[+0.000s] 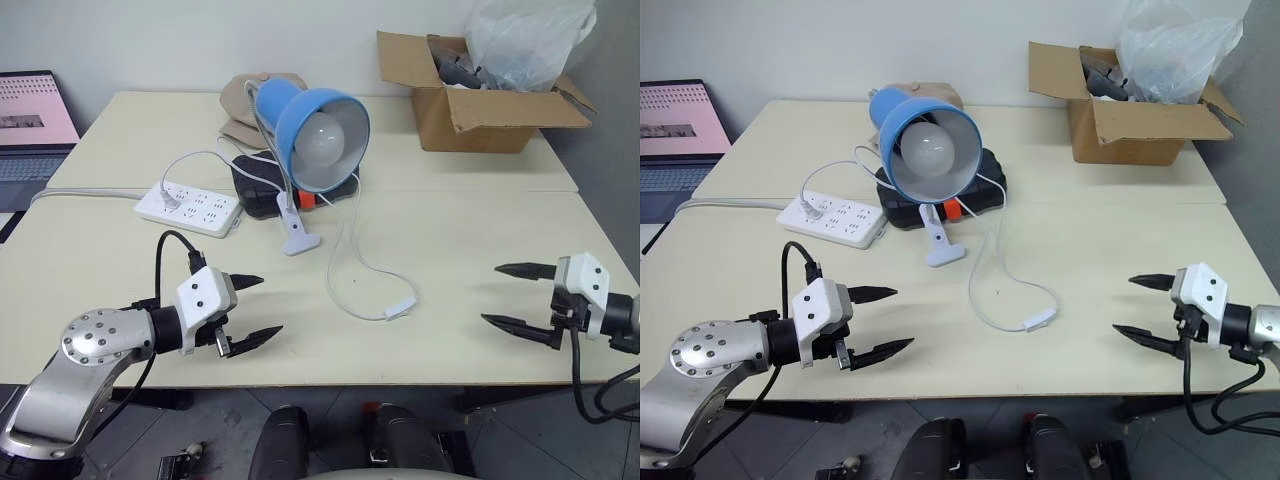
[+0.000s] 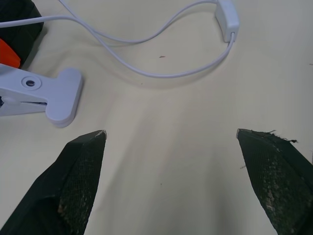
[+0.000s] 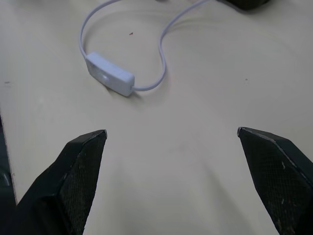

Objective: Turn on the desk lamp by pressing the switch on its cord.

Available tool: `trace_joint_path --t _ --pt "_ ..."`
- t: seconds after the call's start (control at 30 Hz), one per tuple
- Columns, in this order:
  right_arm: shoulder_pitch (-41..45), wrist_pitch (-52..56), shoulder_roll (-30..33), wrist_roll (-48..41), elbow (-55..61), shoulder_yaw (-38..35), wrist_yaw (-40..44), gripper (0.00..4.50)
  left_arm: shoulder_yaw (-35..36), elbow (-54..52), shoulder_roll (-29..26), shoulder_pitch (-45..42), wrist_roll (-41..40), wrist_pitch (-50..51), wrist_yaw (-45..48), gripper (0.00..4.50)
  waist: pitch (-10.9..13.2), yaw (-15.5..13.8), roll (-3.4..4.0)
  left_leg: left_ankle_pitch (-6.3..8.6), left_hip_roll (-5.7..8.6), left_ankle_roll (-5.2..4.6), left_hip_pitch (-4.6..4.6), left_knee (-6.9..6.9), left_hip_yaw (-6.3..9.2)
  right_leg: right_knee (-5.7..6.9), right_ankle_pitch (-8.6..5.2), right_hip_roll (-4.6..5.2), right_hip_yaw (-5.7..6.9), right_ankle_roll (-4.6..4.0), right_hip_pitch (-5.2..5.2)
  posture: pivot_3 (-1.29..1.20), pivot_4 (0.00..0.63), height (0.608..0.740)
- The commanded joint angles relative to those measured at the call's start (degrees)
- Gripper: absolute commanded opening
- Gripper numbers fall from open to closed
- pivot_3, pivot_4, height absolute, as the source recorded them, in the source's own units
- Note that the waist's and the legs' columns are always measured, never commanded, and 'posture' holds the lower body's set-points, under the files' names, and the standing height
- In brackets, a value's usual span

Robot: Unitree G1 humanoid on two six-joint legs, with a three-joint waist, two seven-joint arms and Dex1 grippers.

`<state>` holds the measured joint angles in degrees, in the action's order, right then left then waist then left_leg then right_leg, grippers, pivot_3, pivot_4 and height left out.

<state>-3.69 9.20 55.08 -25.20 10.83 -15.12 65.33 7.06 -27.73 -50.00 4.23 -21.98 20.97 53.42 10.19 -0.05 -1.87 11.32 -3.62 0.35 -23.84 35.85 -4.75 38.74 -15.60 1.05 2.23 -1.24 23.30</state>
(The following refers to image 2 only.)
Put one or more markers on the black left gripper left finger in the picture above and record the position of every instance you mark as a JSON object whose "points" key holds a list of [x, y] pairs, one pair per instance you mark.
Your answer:
{"points": [[73, 186]]}

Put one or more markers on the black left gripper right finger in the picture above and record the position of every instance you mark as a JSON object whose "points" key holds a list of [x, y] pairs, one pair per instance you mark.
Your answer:
{"points": [[276, 181]]}

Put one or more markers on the white plastic clamp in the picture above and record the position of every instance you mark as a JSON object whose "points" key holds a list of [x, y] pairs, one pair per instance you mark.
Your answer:
{"points": [[49, 95]]}

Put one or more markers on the black block with orange part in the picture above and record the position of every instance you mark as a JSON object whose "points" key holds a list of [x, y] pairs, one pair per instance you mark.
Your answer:
{"points": [[17, 31]]}

